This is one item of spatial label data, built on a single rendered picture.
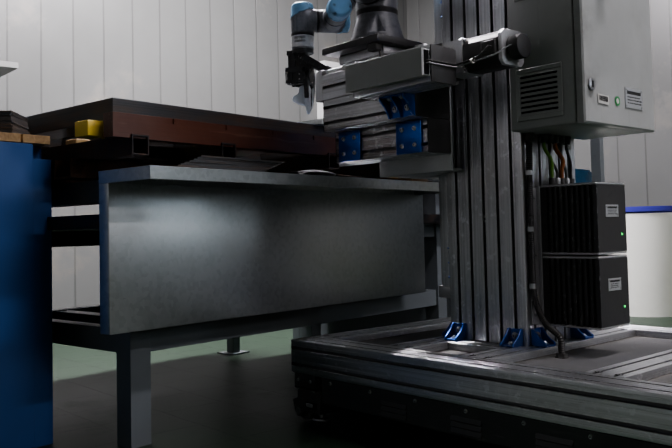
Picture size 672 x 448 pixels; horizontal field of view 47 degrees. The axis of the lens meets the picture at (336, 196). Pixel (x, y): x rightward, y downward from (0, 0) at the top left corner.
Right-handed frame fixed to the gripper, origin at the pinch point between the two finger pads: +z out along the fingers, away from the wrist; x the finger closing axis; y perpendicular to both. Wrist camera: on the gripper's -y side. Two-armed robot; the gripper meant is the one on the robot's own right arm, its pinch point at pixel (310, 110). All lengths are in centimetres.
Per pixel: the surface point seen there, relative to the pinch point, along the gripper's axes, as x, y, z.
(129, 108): 67, 29, 8
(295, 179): 47, -8, 26
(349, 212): 2.3, -12.8, 33.9
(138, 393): 64, 28, 79
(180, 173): 81, 8, 26
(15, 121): 70, 59, 10
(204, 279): 56, 14, 51
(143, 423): 63, 28, 87
